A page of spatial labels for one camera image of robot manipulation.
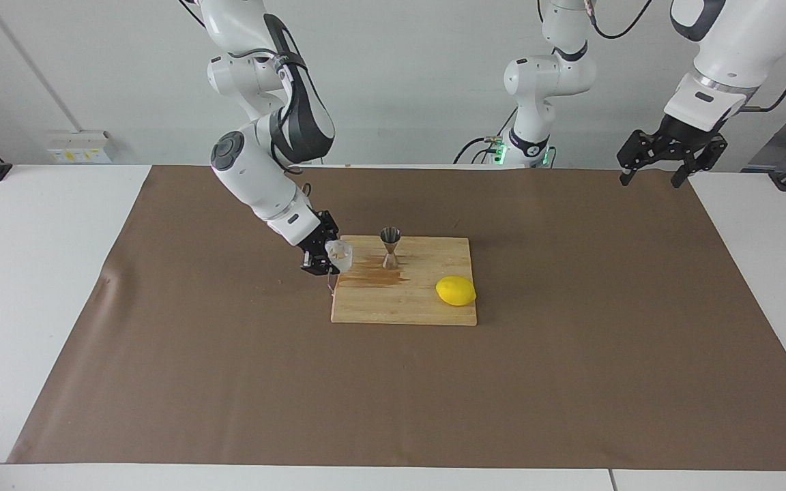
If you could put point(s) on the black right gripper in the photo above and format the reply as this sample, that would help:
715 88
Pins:
312 237

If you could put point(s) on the wooden cutting board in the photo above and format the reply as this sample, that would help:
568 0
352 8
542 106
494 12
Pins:
420 307

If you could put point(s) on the brown paper table mat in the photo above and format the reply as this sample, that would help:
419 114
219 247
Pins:
229 382

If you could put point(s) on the white wall socket box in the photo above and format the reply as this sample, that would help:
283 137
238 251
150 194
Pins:
79 146

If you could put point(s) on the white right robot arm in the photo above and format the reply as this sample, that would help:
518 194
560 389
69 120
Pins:
256 164

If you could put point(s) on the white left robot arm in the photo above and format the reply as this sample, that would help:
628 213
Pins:
741 41

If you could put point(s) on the yellow lemon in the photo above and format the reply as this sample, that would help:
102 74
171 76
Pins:
456 291

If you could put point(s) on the clear glass cup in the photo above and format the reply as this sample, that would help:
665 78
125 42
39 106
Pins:
342 256

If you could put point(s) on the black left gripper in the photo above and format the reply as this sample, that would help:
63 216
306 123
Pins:
683 133

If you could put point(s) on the steel double jigger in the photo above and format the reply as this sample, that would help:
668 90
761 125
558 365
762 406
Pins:
390 236

